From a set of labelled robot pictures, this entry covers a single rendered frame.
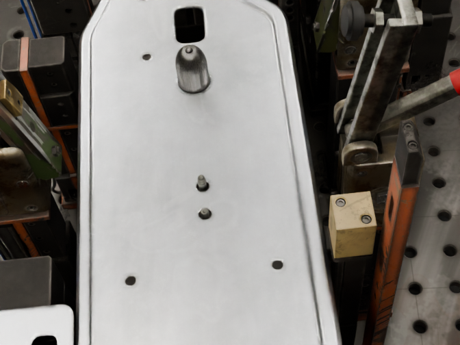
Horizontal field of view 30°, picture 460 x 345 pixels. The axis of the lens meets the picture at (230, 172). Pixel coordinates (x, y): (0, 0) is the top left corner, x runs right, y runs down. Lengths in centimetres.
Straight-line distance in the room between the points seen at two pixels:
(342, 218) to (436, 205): 45
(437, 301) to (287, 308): 38
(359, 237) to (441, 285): 39
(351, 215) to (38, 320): 28
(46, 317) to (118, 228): 10
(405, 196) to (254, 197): 20
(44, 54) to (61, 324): 32
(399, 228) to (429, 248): 44
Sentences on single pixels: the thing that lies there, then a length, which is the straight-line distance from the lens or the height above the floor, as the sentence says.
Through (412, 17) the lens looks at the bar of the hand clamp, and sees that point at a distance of 64.
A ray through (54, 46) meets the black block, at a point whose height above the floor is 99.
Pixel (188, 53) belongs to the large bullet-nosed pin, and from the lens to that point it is 84.
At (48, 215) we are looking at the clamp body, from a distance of 90.
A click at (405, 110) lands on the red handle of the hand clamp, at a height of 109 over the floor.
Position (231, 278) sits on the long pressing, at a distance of 75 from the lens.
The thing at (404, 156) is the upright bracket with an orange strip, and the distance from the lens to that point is 60.
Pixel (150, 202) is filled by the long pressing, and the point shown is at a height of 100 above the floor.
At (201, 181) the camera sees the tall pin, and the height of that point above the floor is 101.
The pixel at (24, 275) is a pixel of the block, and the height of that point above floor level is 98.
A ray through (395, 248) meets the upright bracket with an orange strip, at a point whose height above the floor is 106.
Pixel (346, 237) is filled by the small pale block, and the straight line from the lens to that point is 71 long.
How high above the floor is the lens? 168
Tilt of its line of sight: 58 degrees down
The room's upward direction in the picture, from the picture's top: 7 degrees counter-clockwise
